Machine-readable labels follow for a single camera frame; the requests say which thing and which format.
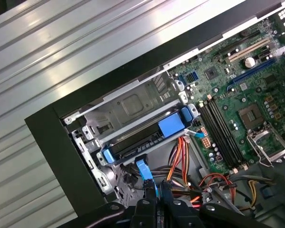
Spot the small black square chip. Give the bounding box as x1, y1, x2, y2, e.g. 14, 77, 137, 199
204, 66, 219, 81

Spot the green motherboard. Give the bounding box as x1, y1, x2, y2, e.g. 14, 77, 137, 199
168, 14, 285, 176

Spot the blue data wire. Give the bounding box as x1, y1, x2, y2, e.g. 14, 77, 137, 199
134, 129, 205, 199

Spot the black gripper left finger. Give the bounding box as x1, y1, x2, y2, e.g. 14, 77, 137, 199
61, 180, 159, 228

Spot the yellow black wire bundle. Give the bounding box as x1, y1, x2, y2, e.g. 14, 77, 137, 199
248, 179, 258, 211

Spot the grey metal disk bay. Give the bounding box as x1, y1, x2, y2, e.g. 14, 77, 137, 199
63, 71, 201, 194

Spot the beige power connector socket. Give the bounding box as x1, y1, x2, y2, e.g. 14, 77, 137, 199
201, 137, 211, 150

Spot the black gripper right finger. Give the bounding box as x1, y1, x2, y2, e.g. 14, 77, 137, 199
160, 180, 271, 228

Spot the blue SATA port block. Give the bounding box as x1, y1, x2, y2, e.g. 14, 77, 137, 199
180, 70, 200, 84

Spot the silver coin cell battery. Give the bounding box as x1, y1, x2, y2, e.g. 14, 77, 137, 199
242, 56, 256, 70

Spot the black open PC case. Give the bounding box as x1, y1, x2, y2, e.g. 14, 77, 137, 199
25, 0, 285, 228

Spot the orange red wire bundle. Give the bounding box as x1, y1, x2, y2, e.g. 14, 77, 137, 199
190, 172, 237, 211

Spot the orange yellow power wire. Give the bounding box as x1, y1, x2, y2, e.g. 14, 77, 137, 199
166, 136, 192, 190

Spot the metal socket cover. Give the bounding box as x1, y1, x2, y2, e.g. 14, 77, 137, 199
246, 128, 285, 165

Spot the metal locking lever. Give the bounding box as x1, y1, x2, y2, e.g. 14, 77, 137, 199
247, 139, 275, 168

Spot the white expansion slot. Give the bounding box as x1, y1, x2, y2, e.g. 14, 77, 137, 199
228, 38, 271, 63

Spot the square brown chipset chip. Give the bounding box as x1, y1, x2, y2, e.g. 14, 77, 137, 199
238, 104, 264, 126

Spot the blue expansion slot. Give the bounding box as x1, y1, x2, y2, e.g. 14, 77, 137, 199
225, 58, 276, 92

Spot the black RAM slot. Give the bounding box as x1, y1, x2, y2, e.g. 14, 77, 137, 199
207, 101, 246, 171
211, 99, 250, 169
203, 103, 241, 172
199, 104, 237, 174

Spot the hard disk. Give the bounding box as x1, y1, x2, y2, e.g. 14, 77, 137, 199
103, 106, 193, 165

